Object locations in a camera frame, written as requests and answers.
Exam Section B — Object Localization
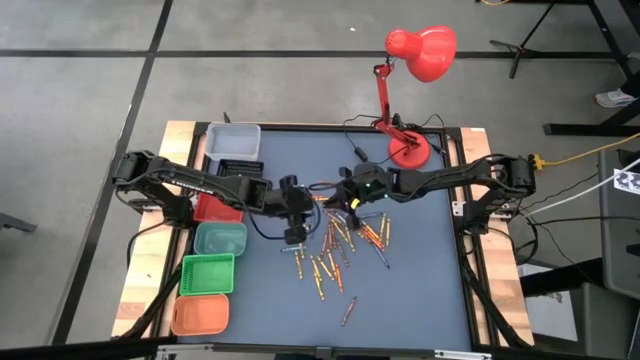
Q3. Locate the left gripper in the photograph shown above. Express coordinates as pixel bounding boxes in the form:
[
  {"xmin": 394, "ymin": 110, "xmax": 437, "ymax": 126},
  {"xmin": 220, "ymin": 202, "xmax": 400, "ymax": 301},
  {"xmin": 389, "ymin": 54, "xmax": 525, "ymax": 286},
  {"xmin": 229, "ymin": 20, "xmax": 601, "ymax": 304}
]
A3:
[{"xmin": 271, "ymin": 174, "xmax": 319, "ymax": 246}]

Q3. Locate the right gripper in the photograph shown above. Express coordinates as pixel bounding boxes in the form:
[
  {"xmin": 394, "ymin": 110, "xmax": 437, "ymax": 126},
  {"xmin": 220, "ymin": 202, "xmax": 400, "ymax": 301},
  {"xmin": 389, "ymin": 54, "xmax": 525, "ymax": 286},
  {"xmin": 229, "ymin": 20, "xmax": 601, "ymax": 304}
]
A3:
[{"xmin": 324, "ymin": 163, "xmax": 392, "ymax": 231}]

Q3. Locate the black plastic basket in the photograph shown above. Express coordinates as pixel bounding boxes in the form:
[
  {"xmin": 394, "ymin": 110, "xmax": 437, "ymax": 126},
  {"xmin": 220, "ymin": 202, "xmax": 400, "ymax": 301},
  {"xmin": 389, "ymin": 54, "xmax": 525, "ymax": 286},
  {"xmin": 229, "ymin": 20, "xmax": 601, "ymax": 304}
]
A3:
[{"xmin": 217, "ymin": 158, "xmax": 265, "ymax": 177}]

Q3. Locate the red plastic basket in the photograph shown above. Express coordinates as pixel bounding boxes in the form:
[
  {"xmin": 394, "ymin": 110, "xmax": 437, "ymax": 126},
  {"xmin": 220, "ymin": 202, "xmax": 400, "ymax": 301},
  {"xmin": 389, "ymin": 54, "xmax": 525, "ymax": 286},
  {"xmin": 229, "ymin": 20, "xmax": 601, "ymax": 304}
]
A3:
[{"xmin": 192, "ymin": 192, "xmax": 245, "ymax": 225}]

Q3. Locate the clear plastic bin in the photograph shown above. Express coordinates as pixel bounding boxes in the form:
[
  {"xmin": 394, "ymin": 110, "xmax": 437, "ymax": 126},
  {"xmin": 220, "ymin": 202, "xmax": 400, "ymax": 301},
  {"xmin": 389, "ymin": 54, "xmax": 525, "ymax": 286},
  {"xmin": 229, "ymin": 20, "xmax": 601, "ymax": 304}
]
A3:
[{"xmin": 204, "ymin": 122, "xmax": 262, "ymax": 162}]

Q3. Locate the teal plastic bin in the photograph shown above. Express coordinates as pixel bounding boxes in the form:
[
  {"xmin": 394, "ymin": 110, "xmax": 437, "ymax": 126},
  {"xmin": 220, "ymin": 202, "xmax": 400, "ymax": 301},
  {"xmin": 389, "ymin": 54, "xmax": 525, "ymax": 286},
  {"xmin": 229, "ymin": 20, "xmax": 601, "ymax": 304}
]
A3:
[{"xmin": 193, "ymin": 221, "xmax": 249, "ymax": 258}]

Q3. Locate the green plastic basket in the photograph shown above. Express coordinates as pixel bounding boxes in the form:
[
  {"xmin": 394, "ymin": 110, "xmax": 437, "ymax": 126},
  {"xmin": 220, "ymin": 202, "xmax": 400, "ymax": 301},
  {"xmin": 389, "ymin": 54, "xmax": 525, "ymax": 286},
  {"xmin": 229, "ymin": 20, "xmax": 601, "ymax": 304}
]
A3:
[{"xmin": 178, "ymin": 252, "xmax": 236, "ymax": 297}]

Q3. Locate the orange plastic bin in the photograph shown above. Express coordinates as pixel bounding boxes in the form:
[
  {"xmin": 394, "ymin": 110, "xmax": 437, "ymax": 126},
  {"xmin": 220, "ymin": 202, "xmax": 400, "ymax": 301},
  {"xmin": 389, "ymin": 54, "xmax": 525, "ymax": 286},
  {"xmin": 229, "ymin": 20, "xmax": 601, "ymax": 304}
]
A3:
[{"xmin": 170, "ymin": 293, "xmax": 231, "ymax": 337}]

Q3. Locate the red desk lamp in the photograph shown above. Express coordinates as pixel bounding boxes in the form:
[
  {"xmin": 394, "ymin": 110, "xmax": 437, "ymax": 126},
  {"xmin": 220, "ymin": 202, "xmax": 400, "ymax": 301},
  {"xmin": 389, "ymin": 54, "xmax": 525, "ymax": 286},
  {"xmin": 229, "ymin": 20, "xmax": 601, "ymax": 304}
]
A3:
[{"xmin": 372, "ymin": 24, "xmax": 459, "ymax": 171}]

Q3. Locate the black tripod stand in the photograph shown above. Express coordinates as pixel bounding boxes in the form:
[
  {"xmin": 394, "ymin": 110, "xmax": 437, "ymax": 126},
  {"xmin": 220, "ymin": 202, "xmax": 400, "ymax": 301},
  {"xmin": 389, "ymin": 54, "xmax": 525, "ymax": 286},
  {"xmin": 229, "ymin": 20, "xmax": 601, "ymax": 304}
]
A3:
[{"xmin": 474, "ymin": 0, "xmax": 640, "ymax": 81}]

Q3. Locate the black stand base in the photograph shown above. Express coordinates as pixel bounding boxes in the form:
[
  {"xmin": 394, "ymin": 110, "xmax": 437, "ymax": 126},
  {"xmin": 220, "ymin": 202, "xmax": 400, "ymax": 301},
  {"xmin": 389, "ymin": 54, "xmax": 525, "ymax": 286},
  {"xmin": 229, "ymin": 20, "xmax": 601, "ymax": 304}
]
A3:
[{"xmin": 543, "ymin": 97, "xmax": 640, "ymax": 137}]

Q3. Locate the grey cabinet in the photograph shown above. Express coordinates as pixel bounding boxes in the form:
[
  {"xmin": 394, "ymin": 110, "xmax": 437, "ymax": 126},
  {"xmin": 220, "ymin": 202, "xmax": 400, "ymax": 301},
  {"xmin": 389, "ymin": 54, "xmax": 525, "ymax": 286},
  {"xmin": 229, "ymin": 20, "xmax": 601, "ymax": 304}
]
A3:
[{"xmin": 598, "ymin": 148, "xmax": 640, "ymax": 301}]

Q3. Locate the black-white marker tag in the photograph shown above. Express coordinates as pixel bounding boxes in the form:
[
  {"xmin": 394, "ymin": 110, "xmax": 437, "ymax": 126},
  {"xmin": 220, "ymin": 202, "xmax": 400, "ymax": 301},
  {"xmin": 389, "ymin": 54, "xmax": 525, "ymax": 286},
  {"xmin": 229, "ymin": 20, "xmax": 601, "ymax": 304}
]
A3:
[{"xmin": 612, "ymin": 168, "xmax": 640, "ymax": 196}]

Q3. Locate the person's shoe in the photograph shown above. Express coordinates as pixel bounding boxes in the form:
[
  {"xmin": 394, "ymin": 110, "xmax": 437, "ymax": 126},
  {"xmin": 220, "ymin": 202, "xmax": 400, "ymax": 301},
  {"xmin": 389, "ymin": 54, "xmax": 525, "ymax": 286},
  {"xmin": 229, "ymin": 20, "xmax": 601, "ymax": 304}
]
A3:
[{"xmin": 594, "ymin": 87, "xmax": 636, "ymax": 109}]

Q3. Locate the grey furniture foot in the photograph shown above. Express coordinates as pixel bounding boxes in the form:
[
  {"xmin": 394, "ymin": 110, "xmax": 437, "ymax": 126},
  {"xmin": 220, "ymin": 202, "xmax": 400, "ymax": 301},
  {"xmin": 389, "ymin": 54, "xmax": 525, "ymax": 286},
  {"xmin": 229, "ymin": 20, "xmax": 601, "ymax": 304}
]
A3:
[{"xmin": 0, "ymin": 212, "xmax": 39, "ymax": 235}]

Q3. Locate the black lamp power cable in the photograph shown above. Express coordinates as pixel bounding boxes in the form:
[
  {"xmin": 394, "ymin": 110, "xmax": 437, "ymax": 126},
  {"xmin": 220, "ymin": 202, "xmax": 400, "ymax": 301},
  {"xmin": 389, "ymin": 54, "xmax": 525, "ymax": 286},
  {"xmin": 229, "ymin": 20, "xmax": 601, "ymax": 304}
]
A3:
[{"xmin": 342, "ymin": 113, "xmax": 446, "ymax": 167}]

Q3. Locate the black table frame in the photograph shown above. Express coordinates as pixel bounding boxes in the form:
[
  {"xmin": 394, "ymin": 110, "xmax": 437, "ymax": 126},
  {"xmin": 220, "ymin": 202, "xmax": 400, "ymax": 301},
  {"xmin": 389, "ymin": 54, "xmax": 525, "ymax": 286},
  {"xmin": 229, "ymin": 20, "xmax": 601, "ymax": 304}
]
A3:
[{"xmin": 149, "ymin": 120, "xmax": 534, "ymax": 351}]

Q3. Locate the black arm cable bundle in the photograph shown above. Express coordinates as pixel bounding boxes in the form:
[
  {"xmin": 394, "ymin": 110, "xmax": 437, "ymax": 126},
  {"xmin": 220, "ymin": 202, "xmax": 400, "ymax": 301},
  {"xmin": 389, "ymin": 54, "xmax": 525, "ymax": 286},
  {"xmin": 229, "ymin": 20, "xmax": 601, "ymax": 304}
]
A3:
[
  {"xmin": 117, "ymin": 259, "xmax": 185, "ymax": 341},
  {"xmin": 459, "ymin": 249, "xmax": 534, "ymax": 350}
]

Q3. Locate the aluminium table rail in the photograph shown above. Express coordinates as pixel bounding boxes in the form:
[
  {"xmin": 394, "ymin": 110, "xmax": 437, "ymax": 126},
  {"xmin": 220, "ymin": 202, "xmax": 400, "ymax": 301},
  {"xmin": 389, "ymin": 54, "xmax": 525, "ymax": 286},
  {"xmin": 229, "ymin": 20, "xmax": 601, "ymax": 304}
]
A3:
[{"xmin": 155, "ymin": 342, "xmax": 494, "ymax": 360}]

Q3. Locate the yellow extension cord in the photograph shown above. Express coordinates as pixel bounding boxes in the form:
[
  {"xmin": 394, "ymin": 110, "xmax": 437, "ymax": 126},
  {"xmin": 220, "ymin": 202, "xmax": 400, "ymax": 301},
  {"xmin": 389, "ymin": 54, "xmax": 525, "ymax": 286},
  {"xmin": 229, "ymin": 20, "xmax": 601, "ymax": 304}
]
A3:
[{"xmin": 532, "ymin": 132, "xmax": 640, "ymax": 170}]

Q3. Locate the white cable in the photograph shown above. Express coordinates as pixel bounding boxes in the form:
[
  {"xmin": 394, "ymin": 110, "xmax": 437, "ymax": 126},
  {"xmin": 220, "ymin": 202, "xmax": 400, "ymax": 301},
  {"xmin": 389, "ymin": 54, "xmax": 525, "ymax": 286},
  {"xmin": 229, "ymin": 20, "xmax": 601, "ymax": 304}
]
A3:
[{"xmin": 537, "ymin": 158, "xmax": 640, "ymax": 214}]

